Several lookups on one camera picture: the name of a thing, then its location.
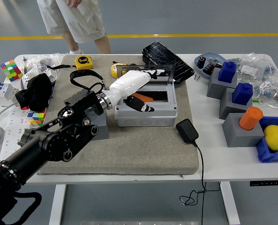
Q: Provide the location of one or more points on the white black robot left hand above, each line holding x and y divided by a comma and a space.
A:
127, 84

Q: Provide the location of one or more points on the person's hand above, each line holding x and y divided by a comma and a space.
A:
74, 2

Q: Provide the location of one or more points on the orange cylinder battery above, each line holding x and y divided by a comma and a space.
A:
144, 97
250, 119

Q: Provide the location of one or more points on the grey junction box clear lid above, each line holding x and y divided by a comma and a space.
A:
145, 117

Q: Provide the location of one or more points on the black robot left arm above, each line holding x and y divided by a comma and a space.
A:
35, 147

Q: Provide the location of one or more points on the yellow round tape measure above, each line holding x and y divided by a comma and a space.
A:
114, 70

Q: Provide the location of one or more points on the person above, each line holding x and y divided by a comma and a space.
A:
82, 21

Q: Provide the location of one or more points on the black cracked glossy case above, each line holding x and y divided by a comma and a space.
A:
167, 58

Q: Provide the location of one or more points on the yellow square tape measure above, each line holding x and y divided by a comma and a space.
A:
83, 62

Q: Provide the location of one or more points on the grey block with round hole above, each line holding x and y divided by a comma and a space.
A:
103, 129

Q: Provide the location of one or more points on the clear bag with grey parts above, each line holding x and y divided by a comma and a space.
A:
45, 61

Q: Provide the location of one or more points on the grey-brown fabric mat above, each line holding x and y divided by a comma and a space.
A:
129, 150

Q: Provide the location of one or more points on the black power adapter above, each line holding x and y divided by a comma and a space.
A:
186, 131

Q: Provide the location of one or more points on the thin metal pen tool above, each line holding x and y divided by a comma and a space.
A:
24, 68

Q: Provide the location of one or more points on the white purple carton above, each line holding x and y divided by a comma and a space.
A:
32, 73

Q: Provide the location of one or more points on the dark brown capacitor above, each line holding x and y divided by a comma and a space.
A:
208, 68

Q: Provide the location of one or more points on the blue-grey oval tray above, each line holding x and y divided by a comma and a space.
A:
210, 56

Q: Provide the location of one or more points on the grey holder block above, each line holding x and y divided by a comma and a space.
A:
227, 107
215, 89
239, 138

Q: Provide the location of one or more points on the small metal part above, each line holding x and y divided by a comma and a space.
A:
215, 62

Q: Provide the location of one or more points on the black cloth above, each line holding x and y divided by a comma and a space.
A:
35, 91

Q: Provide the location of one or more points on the multicolour puzzle cube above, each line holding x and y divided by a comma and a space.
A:
36, 117
11, 70

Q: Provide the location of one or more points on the blue stepped block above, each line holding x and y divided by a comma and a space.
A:
226, 72
242, 93

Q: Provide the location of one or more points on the white circuit breaker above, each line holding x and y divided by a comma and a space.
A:
1, 93

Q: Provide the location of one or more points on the white power strip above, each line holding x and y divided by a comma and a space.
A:
12, 122

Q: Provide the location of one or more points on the clear bag of small parts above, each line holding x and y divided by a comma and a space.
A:
249, 69
272, 90

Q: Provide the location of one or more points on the small green part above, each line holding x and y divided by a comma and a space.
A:
256, 100

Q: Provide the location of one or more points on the white table leg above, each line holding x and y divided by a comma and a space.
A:
57, 204
230, 204

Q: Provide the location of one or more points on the blue plastic parts bin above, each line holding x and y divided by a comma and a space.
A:
265, 152

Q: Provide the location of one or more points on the yellow lemon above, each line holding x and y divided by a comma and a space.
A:
275, 137

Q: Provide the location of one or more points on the black table control panel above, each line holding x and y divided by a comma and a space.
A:
268, 183

